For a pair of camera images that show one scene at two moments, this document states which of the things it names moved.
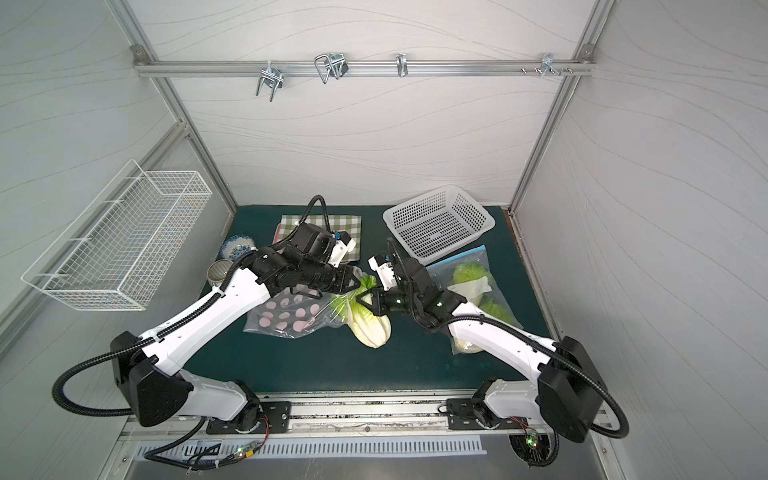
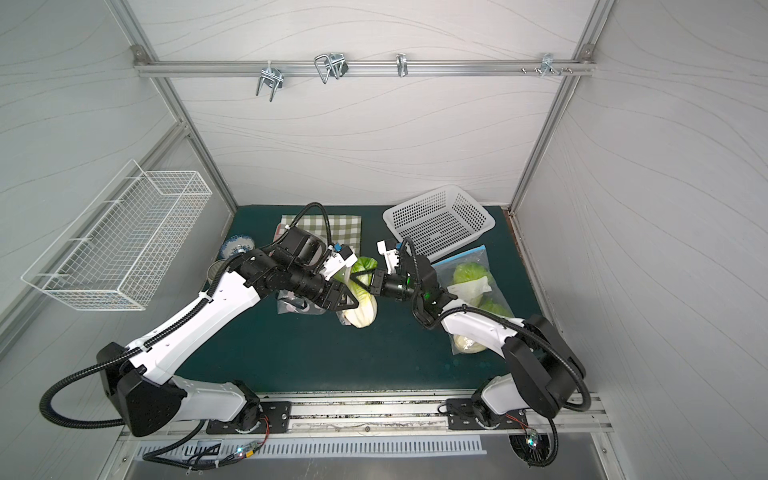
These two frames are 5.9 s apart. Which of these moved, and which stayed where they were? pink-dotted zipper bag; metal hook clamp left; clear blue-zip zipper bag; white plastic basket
Moved: pink-dotted zipper bag
Stayed: clear blue-zip zipper bag; metal hook clamp left; white plastic basket
